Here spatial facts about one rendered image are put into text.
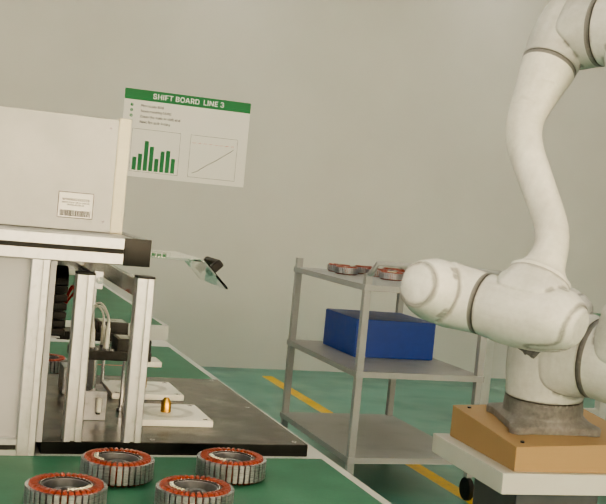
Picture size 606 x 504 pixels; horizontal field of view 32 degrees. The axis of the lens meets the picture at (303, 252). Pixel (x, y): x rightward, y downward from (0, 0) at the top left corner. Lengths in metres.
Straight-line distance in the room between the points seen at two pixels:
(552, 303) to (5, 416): 0.89
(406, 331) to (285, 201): 2.97
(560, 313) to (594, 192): 7.24
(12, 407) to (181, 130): 5.78
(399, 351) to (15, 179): 3.23
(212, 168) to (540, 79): 5.73
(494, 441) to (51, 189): 0.95
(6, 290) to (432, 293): 0.68
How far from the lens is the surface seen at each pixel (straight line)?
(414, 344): 4.91
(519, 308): 1.65
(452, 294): 1.68
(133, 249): 1.77
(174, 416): 2.01
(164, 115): 7.45
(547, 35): 1.95
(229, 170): 7.55
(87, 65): 7.38
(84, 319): 1.79
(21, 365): 1.78
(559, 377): 2.07
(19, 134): 1.88
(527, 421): 2.11
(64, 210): 1.89
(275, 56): 7.69
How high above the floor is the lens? 1.19
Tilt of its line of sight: 2 degrees down
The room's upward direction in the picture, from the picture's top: 5 degrees clockwise
